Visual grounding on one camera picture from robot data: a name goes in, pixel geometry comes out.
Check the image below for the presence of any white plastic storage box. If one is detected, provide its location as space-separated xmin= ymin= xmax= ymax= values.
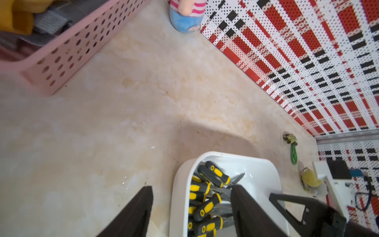
xmin=169 ymin=152 xmax=290 ymax=237

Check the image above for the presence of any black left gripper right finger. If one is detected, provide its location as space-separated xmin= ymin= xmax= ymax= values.
xmin=231 ymin=185 xmax=287 ymax=237

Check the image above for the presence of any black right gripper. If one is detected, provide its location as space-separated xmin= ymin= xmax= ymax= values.
xmin=269 ymin=193 xmax=379 ymax=237

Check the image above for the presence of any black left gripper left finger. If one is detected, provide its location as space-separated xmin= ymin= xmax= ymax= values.
xmin=98 ymin=186 xmax=154 ymax=237

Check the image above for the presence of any pink perforated basket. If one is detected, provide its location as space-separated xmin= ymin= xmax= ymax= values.
xmin=1 ymin=1 xmax=150 ymax=96

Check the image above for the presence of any grey yellow plush ball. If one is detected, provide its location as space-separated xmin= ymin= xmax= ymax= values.
xmin=300 ymin=167 xmax=328 ymax=197

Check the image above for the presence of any black yellow file tool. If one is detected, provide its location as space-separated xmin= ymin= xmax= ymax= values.
xmin=205 ymin=161 xmax=245 ymax=189

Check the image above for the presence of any green camouflage keychain toy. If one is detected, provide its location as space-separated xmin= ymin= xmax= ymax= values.
xmin=283 ymin=133 xmax=298 ymax=165

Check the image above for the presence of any cartoon boy doll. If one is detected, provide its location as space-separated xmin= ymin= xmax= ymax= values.
xmin=169 ymin=0 xmax=207 ymax=34

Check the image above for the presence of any black camera cable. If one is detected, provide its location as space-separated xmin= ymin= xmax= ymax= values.
xmin=353 ymin=174 xmax=374 ymax=211

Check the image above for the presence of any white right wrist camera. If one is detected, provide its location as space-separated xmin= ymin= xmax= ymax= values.
xmin=312 ymin=160 xmax=356 ymax=220

